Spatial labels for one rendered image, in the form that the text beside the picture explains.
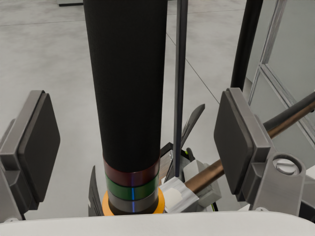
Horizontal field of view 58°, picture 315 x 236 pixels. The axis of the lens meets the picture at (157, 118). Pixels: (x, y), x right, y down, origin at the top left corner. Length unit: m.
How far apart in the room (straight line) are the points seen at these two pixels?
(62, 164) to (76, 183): 0.24
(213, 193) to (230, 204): 1.42
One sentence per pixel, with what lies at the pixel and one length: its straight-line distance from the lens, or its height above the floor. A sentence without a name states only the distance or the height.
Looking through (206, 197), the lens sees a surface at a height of 1.13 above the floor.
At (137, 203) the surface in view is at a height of 1.60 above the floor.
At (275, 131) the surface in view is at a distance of 0.33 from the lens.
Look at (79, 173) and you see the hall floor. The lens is 2.33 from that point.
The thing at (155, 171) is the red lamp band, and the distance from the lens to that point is 0.17.
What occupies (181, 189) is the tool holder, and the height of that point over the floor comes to 1.55.
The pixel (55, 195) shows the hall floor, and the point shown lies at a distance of 2.24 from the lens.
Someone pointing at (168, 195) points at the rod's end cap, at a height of 1.55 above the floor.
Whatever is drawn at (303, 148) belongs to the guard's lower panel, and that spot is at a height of 0.90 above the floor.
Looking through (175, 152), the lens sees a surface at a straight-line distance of 0.16.
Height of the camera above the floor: 1.75
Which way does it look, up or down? 39 degrees down
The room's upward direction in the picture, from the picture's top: 2 degrees clockwise
